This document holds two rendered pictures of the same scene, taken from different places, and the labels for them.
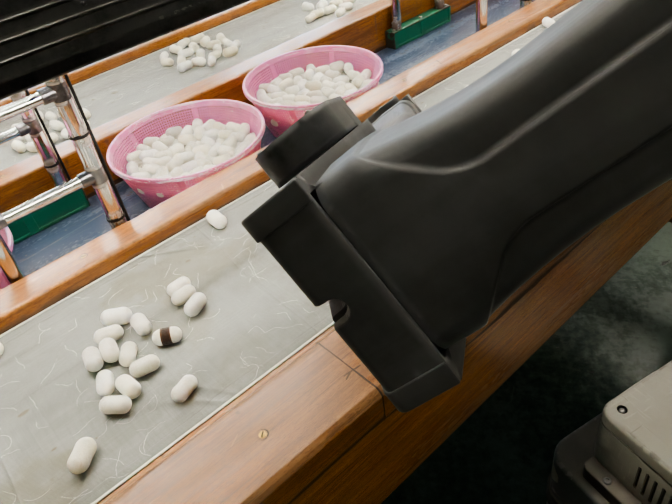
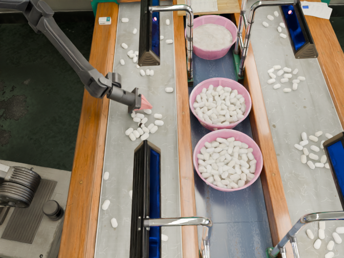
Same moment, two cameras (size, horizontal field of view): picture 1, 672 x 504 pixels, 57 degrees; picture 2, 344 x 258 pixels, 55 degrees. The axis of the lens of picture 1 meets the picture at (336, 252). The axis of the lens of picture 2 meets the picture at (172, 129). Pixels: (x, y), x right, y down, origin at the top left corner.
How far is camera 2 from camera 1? 160 cm
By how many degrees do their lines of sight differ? 75
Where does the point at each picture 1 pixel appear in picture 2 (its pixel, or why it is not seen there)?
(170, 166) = (215, 96)
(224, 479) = (95, 56)
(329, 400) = not seen: hidden behind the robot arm
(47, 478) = (127, 42)
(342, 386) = not seen: hidden behind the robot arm
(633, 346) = not seen: outside the picture
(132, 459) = (117, 52)
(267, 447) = (94, 63)
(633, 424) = (68, 174)
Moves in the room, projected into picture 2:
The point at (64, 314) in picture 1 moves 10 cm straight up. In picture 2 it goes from (168, 55) to (167, 39)
